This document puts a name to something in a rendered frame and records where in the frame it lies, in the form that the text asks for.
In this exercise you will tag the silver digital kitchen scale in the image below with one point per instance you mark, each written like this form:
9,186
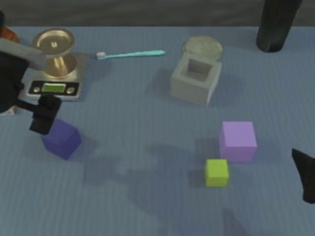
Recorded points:
55,91

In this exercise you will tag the grey square hollow container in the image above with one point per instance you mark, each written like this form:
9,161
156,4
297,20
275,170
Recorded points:
187,86

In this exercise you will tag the dark purple cube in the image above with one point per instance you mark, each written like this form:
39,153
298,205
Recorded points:
62,141

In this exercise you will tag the light purple cube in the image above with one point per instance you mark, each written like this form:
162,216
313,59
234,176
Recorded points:
240,137

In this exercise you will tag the blue table mat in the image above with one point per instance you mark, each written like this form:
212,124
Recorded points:
137,127

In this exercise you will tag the gold metal pedestal dish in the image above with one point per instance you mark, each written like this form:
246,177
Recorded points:
55,45

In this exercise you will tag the orange object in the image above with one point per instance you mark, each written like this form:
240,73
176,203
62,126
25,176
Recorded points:
8,34

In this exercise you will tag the small green cube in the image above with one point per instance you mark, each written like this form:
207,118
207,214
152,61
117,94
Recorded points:
216,173

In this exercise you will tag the round silver glass lid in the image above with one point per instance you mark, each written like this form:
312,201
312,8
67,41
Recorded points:
203,45

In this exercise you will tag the teal toothbrush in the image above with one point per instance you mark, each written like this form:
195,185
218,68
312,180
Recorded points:
133,53

